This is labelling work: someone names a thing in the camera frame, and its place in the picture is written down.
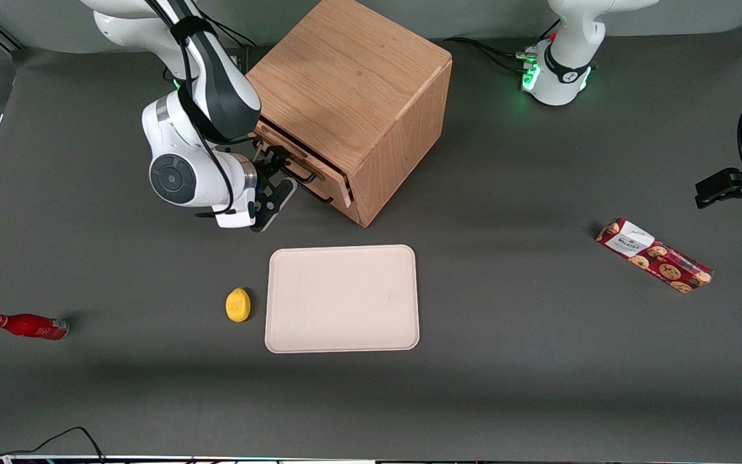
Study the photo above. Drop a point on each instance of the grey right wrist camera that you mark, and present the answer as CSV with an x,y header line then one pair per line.
x,y
274,206

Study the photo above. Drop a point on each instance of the red soda bottle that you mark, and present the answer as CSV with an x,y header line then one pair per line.
x,y
29,326

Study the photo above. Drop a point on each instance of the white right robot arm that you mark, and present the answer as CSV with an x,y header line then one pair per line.
x,y
171,179

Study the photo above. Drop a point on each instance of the red cookie box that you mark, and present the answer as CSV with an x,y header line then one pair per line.
x,y
654,256

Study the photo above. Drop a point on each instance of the beige rectangular tray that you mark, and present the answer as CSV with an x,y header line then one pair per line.
x,y
342,299

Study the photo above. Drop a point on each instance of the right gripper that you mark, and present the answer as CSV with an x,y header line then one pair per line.
x,y
268,169

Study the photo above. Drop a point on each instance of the wooden closed drawer front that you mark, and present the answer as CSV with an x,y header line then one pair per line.
x,y
348,212

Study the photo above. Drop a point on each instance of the wooden two-drawer cabinet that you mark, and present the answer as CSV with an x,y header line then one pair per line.
x,y
345,77

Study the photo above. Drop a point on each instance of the yellow lemon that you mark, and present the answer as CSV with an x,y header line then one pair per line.
x,y
237,305

